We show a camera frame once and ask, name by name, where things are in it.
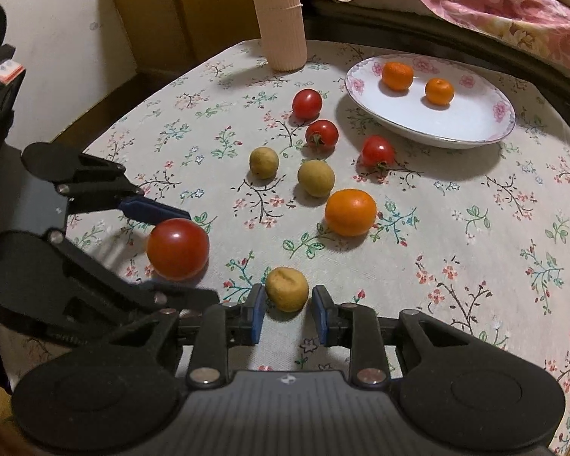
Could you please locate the small orange mandarin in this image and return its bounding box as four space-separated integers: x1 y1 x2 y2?
382 62 414 91
424 78 455 106

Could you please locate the small red cherry tomato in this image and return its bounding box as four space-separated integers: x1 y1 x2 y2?
361 135 396 172
305 120 339 152
292 89 324 120

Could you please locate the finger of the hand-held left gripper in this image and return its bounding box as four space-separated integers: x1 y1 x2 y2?
47 229 220 338
57 153 192 224

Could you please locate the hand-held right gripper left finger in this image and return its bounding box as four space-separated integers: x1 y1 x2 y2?
102 284 268 388

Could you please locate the white floral-rim plate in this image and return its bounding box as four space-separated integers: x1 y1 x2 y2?
345 55 517 149

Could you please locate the pink floral blanket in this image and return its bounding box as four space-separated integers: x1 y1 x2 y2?
294 0 570 81

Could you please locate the yellow wooden cabinet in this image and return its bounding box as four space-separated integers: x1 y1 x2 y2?
99 0 267 77

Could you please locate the tan longan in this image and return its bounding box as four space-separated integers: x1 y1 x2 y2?
265 267 309 313
298 160 336 197
249 147 280 180

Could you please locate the large red tomato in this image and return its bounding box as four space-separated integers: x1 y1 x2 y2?
146 218 210 281

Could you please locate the pink ribbed cylinder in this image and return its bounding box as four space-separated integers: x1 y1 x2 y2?
246 0 307 73

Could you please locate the dark bed frame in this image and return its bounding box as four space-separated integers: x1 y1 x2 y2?
304 0 570 162

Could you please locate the large orange mandarin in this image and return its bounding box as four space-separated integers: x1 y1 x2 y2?
324 189 377 237

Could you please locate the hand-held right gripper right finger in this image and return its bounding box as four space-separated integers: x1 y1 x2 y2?
312 285 480 388

